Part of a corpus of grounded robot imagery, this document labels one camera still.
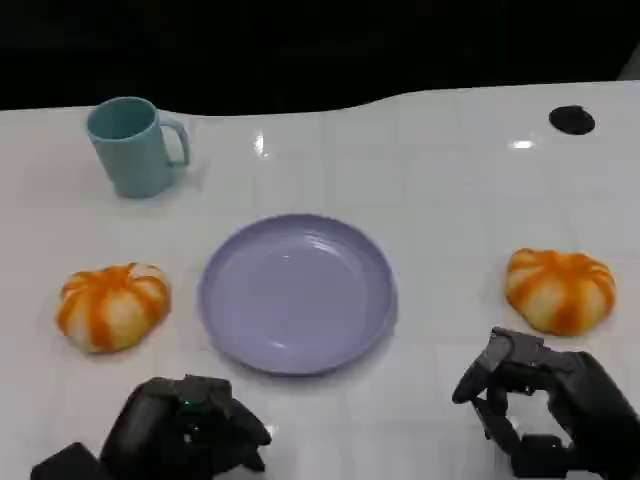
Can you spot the lilac plate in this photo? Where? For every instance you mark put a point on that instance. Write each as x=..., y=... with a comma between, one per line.
x=300, y=300

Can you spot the orange and white bread roll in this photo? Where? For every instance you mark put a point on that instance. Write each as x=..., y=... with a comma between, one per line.
x=112, y=310
x=560, y=292

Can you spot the pale green mug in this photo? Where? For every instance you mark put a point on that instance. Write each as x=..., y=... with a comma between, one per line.
x=132, y=160

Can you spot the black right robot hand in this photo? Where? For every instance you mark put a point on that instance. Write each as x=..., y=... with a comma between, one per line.
x=590, y=400

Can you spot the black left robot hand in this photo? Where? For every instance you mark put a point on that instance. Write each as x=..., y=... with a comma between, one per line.
x=150, y=430

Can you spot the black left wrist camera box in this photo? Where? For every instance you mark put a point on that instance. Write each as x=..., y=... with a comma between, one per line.
x=67, y=465

